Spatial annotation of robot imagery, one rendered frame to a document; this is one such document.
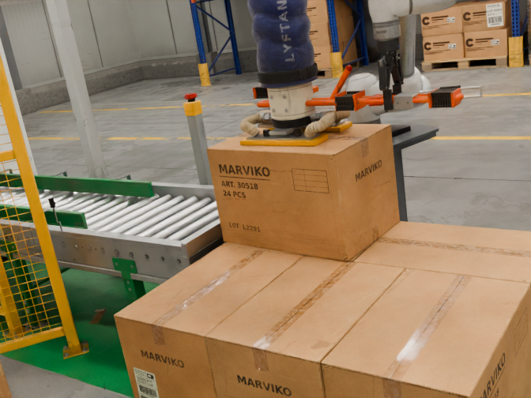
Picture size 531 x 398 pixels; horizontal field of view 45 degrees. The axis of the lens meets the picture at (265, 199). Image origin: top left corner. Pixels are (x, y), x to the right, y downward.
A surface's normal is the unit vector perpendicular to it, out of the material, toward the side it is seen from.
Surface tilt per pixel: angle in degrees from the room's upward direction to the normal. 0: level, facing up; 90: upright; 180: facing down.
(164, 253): 90
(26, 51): 90
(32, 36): 90
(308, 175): 90
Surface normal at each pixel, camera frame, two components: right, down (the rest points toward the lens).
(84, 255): -0.55, 0.34
